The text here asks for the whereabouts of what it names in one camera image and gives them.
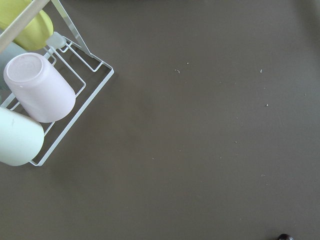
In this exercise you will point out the pink cup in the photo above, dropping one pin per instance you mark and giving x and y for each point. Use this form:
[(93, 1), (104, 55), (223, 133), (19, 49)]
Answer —
[(39, 87)]

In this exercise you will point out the white cup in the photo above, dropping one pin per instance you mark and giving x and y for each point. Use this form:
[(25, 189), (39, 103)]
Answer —
[(21, 138)]

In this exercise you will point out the yellow cup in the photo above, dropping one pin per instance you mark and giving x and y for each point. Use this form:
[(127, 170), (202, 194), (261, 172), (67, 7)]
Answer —
[(32, 27)]

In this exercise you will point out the grey cup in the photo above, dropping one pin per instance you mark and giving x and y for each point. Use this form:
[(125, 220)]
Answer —
[(11, 51)]

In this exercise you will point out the white wire cup rack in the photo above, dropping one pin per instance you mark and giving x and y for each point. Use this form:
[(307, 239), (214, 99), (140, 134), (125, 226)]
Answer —
[(25, 23)]

